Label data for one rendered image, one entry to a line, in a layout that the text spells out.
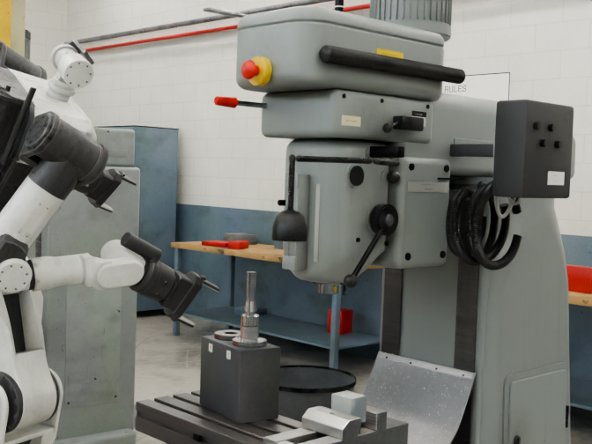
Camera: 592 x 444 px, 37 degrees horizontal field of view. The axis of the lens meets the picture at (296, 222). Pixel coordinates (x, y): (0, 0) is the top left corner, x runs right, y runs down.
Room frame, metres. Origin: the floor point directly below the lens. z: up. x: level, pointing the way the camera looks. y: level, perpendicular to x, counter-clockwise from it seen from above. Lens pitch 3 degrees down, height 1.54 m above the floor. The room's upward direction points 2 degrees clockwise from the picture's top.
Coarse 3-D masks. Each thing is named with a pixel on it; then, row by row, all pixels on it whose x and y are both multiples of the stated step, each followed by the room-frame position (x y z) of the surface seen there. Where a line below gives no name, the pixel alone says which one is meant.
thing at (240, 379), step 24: (216, 336) 2.31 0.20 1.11; (216, 360) 2.28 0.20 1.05; (240, 360) 2.17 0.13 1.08; (264, 360) 2.21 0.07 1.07; (216, 384) 2.28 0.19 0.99; (240, 384) 2.17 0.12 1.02; (264, 384) 2.21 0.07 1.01; (216, 408) 2.27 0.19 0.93; (240, 408) 2.18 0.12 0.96; (264, 408) 2.21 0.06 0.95
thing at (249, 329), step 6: (240, 324) 2.25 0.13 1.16; (246, 324) 2.23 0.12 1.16; (252, 324) 2.23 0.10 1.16; (258, 324) 2.25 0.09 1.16; (240, 330) 2.25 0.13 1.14; (246, 330) 2.23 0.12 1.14; (252, 330) 2.23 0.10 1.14; (258, 330) 2.25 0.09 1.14; (240, 336) 2.25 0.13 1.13; (246, 336) 2.23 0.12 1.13; (252, 336) 2.23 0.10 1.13; (258, 336) 2.25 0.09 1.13
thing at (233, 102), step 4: (216, 96) 1.89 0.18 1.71; (220, 96) 1.89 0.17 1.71; (216, 100) 1.88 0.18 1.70; (220, 100) 1.88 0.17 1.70; (224, 100) 1.89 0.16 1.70; (228, 100) 1.90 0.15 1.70; (232, 100) 1.90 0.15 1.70; (236, 100) 1.91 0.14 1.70; (240, 100) 1.93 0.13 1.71; (216, 104) 1.89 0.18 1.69; (220, 104) 1.89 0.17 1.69; (224, 104) 1.89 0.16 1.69; (228, 104) 1.90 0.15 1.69; (232, 104) 1.90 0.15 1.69; (236, 104) 1.91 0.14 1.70; (240, 104) 1.93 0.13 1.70; (244, 104) 1.93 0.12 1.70; (248, 104) 1.94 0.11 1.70; (252, 104) 1.95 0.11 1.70; (256, 104) 1.96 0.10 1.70; (260, 104) 1.97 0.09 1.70; (264, 104) 1.98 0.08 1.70
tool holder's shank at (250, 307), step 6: (252, 276) 2.24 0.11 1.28; (252, 282) 2.24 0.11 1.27; (252, 288) 2.24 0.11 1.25; (252, 294) 2.24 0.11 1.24; (246, 300) 2.26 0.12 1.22; (252, 300) 2.24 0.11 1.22; (246, 306) 2.25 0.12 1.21; (252, 306) 2.24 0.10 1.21; (246, 312) 2.25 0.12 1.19; (252, 312) 2.25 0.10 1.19
